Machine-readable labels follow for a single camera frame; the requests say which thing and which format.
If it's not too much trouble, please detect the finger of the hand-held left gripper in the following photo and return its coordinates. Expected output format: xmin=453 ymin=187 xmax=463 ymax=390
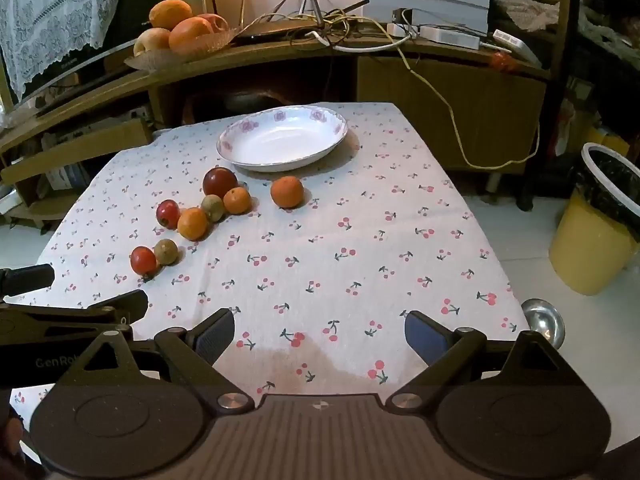
xmin=0 ymin=264 xmax=55 ymax=298
xmin=0 ymin=289 xmax=149 ymax=333

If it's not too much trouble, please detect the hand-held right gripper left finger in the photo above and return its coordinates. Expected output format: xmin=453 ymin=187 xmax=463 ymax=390
xmin=55 ymin=308 xmax=256 ymax=413

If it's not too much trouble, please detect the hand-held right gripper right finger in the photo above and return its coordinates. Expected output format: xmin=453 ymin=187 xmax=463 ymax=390
xmin=385 ymin=310 xmax=591 ymax=415

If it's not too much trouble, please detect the red tomato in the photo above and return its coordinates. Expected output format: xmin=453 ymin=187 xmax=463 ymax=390
xmin=156 ymin=199 xmax=181 ymax=230
xmin=130 ymin=246 xmax=158 ymax=276

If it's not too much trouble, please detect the brown kiwi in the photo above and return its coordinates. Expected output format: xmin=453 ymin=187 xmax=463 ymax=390
xmin=153 ymin=238 xmax=179 ymax=266
xmin=201 ymin=194 xmax=225 ymax=223

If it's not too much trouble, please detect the small orange tangerine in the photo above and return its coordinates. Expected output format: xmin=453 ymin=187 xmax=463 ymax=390
xmin=223 ymin=186 xmax=252 ymax=215
xmin=177 ymin=207 xmax=209 ymax=241

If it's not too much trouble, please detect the large orange tangerine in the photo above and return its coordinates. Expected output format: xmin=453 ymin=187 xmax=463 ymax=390
xmin=270 ymin=175 xmax=305 ymax=209

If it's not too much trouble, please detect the white floral plate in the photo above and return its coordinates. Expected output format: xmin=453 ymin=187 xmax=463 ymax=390
xmin=216 ymin=105 xmax=349 ymax=172

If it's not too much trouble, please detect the metal bowl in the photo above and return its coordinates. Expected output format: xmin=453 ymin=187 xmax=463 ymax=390
xmin=521 ymin=298 xmax=566 ymax=348

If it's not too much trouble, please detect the cherry print tablecloth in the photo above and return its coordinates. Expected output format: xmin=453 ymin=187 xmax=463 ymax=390
xmin=10 ymin=102 xmax=531 ymax=411

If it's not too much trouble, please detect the yellow trash bin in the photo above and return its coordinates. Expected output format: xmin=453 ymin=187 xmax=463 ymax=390
xmin=549 ymin=142 xmax=640 ymax=296

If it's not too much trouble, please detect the wooden cabinet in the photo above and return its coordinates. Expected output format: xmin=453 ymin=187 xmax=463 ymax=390
xmin=0 ymin=25 xmax=556 ymax=223

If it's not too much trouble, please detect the black trash bag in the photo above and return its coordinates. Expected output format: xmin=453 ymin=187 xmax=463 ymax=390
xmin=575 ymin=147 xmax=640 ymax=241

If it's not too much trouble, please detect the glass fruit tray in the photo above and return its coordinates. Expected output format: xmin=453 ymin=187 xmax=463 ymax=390
xmin=124 ymin=27 xmax=241 ymax=68

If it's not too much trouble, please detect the yellowish apple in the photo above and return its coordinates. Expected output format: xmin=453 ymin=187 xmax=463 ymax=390
xmin=133 ymin=28 xmax=172 ymax=57

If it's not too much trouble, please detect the white lace cloth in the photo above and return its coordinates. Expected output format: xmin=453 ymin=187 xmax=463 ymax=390
xmin=0 ymin=0 xmax=126 ymax=102

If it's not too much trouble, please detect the dark wooden shelf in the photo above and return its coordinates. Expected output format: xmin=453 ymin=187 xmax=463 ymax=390
xmin=492 ymin=0 xmax=640 ymax=211

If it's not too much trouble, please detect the big orange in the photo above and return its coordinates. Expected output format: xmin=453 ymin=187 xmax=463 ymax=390
xmin=169 ymin=16 xmax=213 ymax=52
xmin=149 ymin=0 xmax=193 ymax=30

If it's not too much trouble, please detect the white power strip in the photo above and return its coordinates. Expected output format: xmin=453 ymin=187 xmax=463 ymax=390
xmin=419 ymin=25 xmax=488 ymax=51
xmin=492 ymin=29 xmax=543 ymax=68

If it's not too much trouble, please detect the black router with antennas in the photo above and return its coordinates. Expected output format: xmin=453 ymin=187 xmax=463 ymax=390
xmin=232 ymin=0 xmax=371 ymax=44

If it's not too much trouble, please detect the white cable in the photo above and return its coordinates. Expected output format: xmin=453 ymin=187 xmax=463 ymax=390
xmin=305 ymin=30 xmax=418 ymax=54

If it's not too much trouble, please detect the black tangled cable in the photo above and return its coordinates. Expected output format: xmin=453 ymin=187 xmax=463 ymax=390
xmin=270 ymin=10 xmax=361 ymax=45

